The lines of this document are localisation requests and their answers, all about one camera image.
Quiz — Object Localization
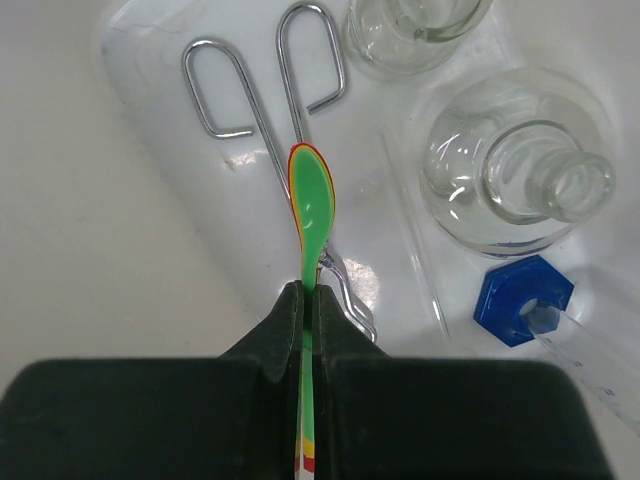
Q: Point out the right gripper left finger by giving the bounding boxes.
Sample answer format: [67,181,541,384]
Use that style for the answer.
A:
[218,281,304,479]

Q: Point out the glass stirring rod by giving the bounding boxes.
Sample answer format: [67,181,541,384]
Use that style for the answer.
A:
[379,129,451,344]

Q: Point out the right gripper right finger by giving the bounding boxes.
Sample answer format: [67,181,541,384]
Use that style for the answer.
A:
[312,285,389,479]

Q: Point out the white plastic bin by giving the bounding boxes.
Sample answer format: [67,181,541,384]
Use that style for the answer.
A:
[0,0,640,366]

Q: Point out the glass funnel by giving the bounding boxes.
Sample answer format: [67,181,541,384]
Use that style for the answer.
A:
[420,67,616,258]

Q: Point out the metal crucible tongs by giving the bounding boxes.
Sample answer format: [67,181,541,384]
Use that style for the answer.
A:
[180,2,379,344]

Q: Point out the blue handled brush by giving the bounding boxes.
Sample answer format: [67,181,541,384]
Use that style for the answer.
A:
[473,255,639,434]

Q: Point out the small glass beaker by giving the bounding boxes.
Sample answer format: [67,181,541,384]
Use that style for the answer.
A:
[342,0,492,79]

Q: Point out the green plastic spatula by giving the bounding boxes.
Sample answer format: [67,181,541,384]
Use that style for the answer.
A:
[288,143,335,475]

